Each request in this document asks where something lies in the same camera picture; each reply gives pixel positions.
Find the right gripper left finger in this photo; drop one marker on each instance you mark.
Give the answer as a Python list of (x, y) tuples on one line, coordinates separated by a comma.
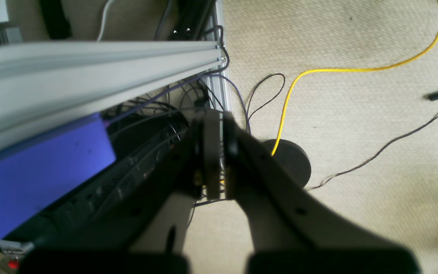
[(145, 233)]

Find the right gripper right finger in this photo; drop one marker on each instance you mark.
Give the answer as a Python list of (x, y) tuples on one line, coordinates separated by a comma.
[(292, 232)]

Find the black round floor base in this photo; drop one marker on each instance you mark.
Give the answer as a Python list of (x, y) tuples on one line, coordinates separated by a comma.
[(292, 158)]

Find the black computer case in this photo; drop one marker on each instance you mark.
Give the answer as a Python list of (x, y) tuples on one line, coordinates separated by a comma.
[(140, 143)]

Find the grey aluminium frame beam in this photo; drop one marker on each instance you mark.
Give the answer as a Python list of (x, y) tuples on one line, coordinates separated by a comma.
[(45, 85)]

